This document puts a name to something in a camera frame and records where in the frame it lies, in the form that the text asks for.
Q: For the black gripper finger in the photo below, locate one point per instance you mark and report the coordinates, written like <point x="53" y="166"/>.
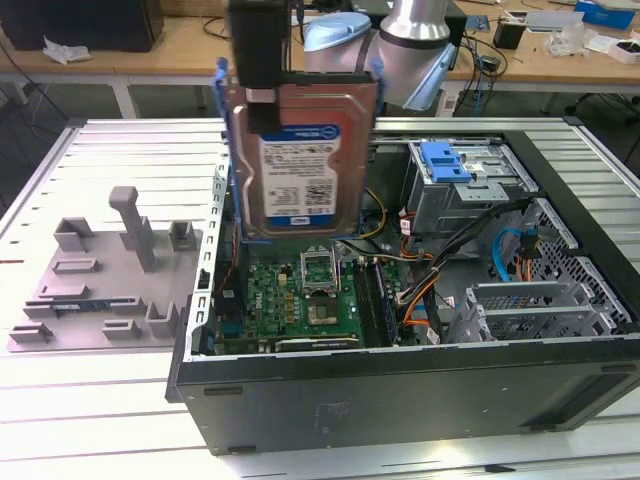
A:
<point x="264" y="115"/>

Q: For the hard disk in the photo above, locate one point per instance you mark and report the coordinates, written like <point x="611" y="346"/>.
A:
<point x="300" y="170"/>

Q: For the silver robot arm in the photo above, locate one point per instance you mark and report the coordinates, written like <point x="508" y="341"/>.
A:
<point x="415" y="25"/>

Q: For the grey metal disk bay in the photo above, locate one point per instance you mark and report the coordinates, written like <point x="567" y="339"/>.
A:
<point x="535" y="312"/>

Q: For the wooden desk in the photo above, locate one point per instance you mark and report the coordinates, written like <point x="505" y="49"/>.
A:
<point x="175" y="50"/>

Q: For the metal locking lever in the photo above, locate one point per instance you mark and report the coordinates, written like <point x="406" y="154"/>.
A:
<point x="340" y="270"/>

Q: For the green motherboard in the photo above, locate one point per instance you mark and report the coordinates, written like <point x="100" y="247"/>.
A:
<point x="270" y="295"/>

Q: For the large black box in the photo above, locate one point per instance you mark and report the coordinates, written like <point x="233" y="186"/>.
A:
<point x="75" y="25"/>

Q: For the white QR label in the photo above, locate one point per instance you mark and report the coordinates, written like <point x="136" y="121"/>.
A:
<point x="451" y="103"/>

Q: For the blue plastic drive latch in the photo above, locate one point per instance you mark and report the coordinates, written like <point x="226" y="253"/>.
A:
<point x="445" y="170"/>

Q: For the crumpled white plastic bag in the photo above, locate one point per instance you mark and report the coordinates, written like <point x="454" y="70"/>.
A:
<point x="65" y="50"/>

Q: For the black desktop device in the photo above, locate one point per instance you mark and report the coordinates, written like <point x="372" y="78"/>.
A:
<point x="460" y="30"/>

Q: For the CPU socket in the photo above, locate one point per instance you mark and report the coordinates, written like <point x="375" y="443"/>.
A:
<point x="322" y="312"/>

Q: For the grey metal drive cage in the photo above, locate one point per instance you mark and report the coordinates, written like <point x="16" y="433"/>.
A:
<point x="450" y="205"/>

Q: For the black RAM slot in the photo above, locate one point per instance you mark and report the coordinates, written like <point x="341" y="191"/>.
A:
<point x="365" y="302"/>
<point x="376" y="302"/>

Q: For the RAM stick in slot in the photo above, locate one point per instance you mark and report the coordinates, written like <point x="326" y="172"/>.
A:
<point x="387" y="305"/>

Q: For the grey parts rack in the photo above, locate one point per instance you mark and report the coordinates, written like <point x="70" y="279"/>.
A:
<point x="100" y="280"/>

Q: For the black expansion card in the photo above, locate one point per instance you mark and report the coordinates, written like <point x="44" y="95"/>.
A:
<point x="320" y="345"/>

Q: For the small black box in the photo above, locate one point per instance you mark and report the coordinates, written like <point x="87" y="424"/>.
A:
<point x="509" y="35"/>

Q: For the RAM stick on rack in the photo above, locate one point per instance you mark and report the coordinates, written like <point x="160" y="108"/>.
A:
<point x="80" y="305"/>

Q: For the white sheet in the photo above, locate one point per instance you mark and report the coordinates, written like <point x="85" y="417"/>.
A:
<point x="555" y="21"/>

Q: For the clear plastic bags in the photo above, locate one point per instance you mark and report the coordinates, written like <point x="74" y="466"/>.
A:
<point x="565" y="40"/>

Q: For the black PC case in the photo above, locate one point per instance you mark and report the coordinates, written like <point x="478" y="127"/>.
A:
<point x="400" y="400"/>

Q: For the blue cardboard box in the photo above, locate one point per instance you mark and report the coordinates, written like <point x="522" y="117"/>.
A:
<point x="605" y="12"/>

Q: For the white box dark content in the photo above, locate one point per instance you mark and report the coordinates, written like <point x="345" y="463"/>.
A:
<point x="625" y="55"/>

